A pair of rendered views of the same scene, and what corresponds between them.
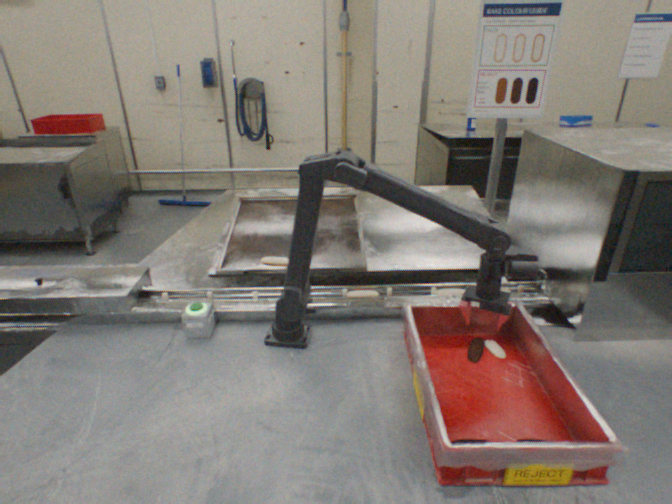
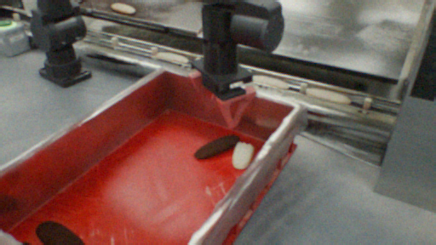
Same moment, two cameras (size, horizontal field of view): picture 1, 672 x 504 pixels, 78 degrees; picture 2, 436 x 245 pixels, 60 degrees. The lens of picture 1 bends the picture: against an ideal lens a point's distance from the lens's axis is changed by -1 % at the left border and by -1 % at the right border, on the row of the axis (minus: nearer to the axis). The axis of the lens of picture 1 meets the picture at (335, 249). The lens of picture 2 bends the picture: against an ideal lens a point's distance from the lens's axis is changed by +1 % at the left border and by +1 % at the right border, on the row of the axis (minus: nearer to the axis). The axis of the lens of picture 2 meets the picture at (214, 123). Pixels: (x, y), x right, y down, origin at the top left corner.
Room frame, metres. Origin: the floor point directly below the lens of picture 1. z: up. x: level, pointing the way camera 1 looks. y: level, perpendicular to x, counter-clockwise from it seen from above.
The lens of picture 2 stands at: (0.39, -0.65, 1.28)
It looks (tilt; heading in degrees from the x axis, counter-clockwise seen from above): 35 degrees down; 30
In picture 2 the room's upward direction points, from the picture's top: straight up
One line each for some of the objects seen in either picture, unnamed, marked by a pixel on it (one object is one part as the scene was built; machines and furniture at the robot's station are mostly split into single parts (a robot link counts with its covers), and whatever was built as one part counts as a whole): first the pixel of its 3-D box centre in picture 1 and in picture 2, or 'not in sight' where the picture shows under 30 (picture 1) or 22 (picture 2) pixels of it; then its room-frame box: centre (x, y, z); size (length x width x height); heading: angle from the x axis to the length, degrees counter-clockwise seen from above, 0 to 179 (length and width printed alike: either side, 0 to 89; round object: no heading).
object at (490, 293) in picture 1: (488, 287); (220, 57); (0.89, -0.37, 1.02); 0.10 x 0.07 x 0.07; 61
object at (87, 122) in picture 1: (69, 123); not in sight; (4.12, 2.52, 0.94); 0.51 x 0.36 x 0.13; 95
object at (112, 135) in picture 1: (83, 174); not in sight; (4.12, 2.52, 0.44); 0.70 x 0.55 x 0.87; 91
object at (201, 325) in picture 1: (199, 324); (12, 43); (0.99, 0.39, 0.84); 0.08 x 0.08 x 0.11; 1
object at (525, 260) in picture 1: (510, 253); (243, 2); (0.88, -0.41, 1.11); 0.11 x 0.09 x 0.12; 82
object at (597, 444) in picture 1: (487, 375); (157, 168); (0.74, -0.34, 0.88); 0.49 x 0.34 x 0.10; 0
